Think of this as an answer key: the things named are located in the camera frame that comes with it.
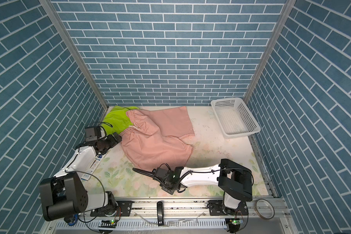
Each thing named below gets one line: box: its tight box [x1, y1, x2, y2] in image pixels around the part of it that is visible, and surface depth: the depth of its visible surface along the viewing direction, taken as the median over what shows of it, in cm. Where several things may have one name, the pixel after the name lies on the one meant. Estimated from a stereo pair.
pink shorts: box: [119, 106, 195, 172], surface depth 98 cm
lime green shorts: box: [101, 105, 140, 136], surface depth 107 cm
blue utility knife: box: [68, 213, 79, 227], surface depth 71 cm
